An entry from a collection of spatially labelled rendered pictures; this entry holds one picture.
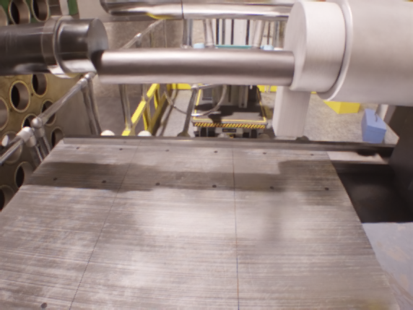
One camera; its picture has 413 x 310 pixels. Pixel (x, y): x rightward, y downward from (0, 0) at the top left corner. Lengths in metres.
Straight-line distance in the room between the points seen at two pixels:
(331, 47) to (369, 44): 0.07
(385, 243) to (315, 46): 0.59
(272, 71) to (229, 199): 0.38
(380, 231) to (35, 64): 1.02
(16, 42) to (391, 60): 0.80
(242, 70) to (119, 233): 0.50
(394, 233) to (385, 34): 0.58
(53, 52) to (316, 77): 0.56
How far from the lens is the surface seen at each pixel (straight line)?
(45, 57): 0.70
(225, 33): 2.58
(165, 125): 3.12
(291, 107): 0.79
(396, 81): 0.66
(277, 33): 2.32
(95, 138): 1.10
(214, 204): 0.79
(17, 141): 1.14
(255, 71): 0.63
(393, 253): 0.90
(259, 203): 0.81
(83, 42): 0.66
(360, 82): 0.63
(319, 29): 0.59
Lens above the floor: 1.49
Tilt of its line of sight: 35 degrees down
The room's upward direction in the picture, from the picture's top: straight up
